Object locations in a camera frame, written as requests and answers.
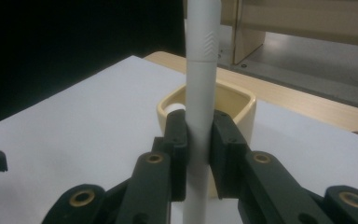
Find light wooden bench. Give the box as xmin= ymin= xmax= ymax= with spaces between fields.
xmin=183 ymin=0 xmax=358 ymax=64

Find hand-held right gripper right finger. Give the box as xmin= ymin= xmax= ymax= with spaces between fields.
xmin=210 ymin=109 xmax=334 ymax=224

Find white table board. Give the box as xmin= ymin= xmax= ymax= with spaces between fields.
xmin=0 ymin=55 xmax=358 ymax=224

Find white pen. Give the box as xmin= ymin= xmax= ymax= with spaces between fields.
xmin=181 ymin=0 xmax=222 ymax=224

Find cream square pen cup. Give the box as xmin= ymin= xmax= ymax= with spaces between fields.
xmin=156 ymin=81 xmax=257 ymax=200

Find light wooden table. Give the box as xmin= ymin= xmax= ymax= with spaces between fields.
xmin=144 ymin=50 xmax=358 ymax=138

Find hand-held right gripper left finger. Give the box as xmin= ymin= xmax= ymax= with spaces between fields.
xmin=115 ymin=109 xmax=190 ymax=224

